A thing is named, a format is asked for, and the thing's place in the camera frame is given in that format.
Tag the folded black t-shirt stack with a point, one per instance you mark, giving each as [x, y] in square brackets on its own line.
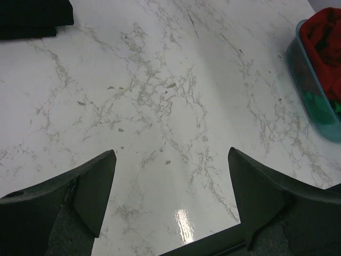
[34, 18]

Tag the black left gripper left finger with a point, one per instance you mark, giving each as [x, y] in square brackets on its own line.
[60, 216]

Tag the teal plastic basket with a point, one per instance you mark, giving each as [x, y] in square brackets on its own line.
[305, 80]

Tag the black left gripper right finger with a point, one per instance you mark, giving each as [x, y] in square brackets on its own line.
[281, 215]

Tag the red t-shirt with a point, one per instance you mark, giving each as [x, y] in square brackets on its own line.
[320, 36]

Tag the green t-shirt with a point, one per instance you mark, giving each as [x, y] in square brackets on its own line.
[320, 111]

